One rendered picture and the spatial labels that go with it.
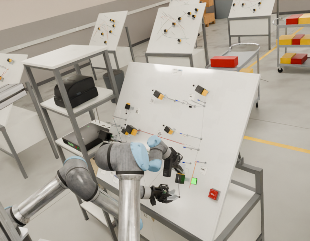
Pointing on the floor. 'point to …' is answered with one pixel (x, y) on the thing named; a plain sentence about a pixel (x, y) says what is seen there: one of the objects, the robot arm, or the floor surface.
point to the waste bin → (118, 74)
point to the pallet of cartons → (208, 17)
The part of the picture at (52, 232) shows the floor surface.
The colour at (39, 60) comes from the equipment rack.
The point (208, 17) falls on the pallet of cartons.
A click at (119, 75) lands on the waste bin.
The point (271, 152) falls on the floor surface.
